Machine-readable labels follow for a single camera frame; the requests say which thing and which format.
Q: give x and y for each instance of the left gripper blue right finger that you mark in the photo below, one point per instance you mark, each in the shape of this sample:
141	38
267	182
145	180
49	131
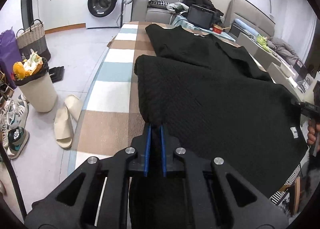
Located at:
163	153

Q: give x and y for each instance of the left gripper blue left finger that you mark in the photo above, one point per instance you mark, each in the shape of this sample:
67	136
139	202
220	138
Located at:
147	151

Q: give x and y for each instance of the black knit sweater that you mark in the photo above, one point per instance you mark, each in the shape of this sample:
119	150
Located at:
214	98

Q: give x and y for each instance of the grey clothes heap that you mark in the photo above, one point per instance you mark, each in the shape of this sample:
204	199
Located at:
283	49

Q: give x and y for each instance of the black clothes pile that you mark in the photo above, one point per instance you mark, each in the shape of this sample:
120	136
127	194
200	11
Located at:
207	4

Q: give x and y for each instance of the person's right hand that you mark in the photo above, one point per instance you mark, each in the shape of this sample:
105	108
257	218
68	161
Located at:
313	129

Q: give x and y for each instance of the plaid checkered bed cover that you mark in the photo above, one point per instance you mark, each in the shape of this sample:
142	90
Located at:
110	116

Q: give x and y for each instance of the green yellow cloth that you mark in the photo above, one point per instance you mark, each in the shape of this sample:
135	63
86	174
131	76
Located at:
262	41

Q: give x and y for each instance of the cream slipper near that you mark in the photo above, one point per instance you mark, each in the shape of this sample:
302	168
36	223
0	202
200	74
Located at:
63	129

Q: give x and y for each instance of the cream slipper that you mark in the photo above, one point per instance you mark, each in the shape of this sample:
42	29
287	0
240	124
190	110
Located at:
74	106
63	129

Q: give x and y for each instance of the cream slipper far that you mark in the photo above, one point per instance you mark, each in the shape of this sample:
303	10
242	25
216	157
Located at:
74	106

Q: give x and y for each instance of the black floor scale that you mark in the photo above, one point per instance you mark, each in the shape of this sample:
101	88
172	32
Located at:
57	73

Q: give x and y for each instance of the beige trash bin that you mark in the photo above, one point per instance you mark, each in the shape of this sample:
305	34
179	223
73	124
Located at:
38	89

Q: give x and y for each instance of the white grey sneaker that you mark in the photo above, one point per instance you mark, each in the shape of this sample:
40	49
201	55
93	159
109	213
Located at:
16	113

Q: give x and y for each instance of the black white checkered pillow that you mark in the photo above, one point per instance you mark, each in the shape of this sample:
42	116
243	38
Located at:
158	4

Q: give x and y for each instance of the woven laundry basket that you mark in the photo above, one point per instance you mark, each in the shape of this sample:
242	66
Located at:
33	38

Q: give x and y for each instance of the white washing machine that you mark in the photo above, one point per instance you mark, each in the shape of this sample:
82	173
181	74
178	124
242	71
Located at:
104	13

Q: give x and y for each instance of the white cabinet with counter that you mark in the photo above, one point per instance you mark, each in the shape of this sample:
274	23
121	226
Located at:
62	13

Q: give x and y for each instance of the purple bag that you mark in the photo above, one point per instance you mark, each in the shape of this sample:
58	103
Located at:
10	54

